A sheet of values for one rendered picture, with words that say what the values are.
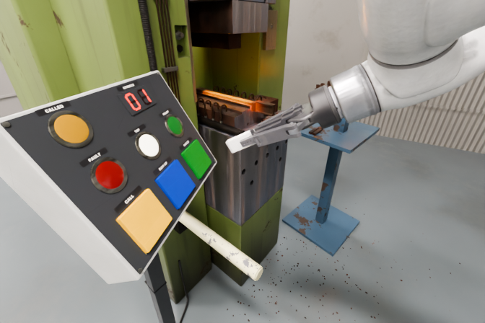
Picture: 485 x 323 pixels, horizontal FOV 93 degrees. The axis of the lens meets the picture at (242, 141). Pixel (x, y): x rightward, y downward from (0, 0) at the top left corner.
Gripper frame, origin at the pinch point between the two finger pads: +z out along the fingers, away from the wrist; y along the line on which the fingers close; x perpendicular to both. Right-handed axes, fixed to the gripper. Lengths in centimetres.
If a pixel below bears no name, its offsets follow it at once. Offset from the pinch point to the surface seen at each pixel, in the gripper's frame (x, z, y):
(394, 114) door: -129, -70, 260
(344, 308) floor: -115, 14, 33
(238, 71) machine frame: 12, 19, 79
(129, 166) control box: 8.9, 13.0, -16.4
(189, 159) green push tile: 1.9, 12.3, -3.4
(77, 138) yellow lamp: 16.8, 12.6, -20.6
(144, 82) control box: 21.1, 13.0, -0.3
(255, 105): -2.8, 8.6, 44.9
